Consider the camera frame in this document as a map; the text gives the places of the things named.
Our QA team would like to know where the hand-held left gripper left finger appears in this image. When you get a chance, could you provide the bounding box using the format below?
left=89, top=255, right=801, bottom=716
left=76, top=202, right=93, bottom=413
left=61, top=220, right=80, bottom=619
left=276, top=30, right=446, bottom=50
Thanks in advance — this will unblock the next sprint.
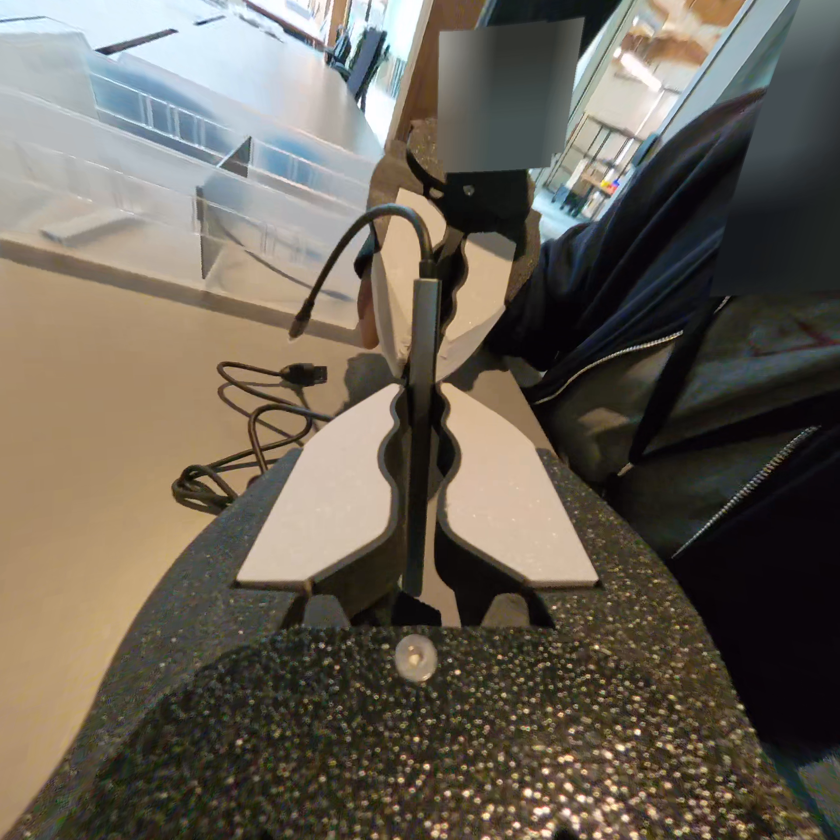
left=234, top=383, right=411, bottom=626

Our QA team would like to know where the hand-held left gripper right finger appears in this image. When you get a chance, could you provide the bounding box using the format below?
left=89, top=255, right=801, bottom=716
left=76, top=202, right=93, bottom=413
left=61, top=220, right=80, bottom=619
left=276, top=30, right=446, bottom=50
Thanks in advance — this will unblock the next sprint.
left=430, top=383, right=601, bottom=626

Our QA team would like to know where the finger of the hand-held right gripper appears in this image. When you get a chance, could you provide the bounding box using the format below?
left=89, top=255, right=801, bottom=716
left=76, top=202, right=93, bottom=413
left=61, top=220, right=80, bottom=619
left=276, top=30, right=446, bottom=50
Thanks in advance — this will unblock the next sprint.
left=371, top=187, right=454, bottom=378
left=433, top=230, right=514, bottom=380

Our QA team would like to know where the grey usb hub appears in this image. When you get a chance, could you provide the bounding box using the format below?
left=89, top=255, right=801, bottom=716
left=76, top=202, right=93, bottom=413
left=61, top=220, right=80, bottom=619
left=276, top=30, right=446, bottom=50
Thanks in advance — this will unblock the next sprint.
left=289, top=203, right=442, bottom=608

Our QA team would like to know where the black usb cable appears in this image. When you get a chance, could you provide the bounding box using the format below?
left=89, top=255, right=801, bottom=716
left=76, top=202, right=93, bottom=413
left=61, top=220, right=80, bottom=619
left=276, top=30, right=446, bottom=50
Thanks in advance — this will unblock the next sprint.
left=171, top=361, right=337, bottom=514

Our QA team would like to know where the clear plastic organizer box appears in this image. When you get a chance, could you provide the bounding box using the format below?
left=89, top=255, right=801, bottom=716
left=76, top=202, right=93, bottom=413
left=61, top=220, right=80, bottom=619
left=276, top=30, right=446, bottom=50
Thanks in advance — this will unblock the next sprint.
left=0, top=20, right=385, bottom=332

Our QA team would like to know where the person's right hand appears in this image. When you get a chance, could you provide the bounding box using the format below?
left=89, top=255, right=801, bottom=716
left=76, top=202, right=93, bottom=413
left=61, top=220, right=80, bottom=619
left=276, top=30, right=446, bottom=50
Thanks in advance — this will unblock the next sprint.
left=356, top=269, right=385, bottom=350

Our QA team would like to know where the metal shelf rack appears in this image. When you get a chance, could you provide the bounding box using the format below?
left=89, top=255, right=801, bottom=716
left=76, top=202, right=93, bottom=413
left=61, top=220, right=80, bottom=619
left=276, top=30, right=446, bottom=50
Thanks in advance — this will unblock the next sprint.
left=554, top=112, right=660, bottom=221

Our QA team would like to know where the person's torso in zip jacket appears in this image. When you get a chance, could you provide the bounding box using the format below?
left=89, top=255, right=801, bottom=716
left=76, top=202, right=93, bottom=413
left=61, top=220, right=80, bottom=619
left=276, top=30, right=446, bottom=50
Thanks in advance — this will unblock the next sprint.
left=525, top=289, right=840, bottom=749

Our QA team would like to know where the wooden post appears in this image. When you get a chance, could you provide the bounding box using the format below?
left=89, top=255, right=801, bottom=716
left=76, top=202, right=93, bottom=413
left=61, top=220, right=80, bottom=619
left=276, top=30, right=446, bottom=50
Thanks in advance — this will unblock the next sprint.
left=388, top=0, right=441, bottom=145

